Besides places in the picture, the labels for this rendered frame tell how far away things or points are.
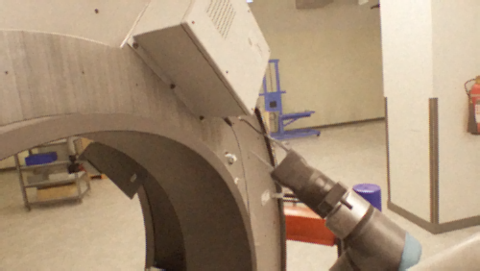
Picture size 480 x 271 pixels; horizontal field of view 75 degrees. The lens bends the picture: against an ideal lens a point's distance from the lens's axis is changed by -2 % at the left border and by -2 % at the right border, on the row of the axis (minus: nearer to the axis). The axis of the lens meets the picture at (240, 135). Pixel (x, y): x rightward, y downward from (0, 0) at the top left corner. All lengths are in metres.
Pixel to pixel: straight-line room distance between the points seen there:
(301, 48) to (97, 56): 9.65
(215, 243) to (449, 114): 2.85
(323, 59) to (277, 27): 1.71
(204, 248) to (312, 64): 9.46
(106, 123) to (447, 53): 3.15
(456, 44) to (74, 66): 3.23
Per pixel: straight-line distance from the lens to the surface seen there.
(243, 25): 0.64
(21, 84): 0.46
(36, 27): 0.49
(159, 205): 1.12
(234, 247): 0.84
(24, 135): 0.40
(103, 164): 0.90
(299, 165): 0.66
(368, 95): 11.02
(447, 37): 3.39
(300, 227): 1.53
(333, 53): 10.48
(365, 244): 0.64
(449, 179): 3.55
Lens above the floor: 1.58
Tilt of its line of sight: 9 degrees down
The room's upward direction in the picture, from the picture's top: 6 degrees counter-clockwise
